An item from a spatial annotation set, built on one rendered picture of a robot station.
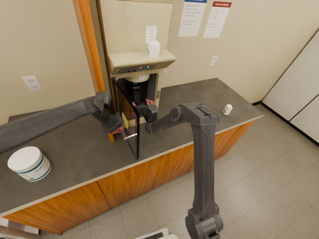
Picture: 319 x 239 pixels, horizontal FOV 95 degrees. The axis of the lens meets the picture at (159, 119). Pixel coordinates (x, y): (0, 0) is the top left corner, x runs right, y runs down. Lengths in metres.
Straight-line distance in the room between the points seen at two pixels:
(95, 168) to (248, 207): 1.82
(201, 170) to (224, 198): 1.66
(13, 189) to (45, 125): 0.70
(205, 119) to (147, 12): 0.56
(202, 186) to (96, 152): 0.74
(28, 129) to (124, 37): 0.54
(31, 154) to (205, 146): 0.85
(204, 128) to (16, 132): 0.44
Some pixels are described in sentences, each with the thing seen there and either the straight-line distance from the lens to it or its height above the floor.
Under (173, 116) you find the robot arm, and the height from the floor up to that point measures 1.47.
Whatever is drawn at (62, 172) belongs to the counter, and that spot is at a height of 0.94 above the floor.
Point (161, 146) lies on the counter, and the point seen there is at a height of 0.94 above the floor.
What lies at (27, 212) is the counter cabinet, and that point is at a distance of 1.24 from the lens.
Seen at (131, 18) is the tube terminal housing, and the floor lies 1.65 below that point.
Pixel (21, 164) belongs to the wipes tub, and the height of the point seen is 1.09.
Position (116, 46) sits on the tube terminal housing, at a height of 1.54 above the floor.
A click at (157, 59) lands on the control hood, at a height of 1.51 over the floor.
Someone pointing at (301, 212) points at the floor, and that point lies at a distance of 2.66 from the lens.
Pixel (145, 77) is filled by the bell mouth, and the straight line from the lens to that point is 0.95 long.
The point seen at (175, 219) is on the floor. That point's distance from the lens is 1.88.
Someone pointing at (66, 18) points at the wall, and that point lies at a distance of 1.18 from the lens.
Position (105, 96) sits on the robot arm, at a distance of 0.69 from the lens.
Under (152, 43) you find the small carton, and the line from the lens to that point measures 0.77.
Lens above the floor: 1.82
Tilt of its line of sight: 46 degrees down
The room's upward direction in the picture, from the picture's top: 9 degrees clockwise
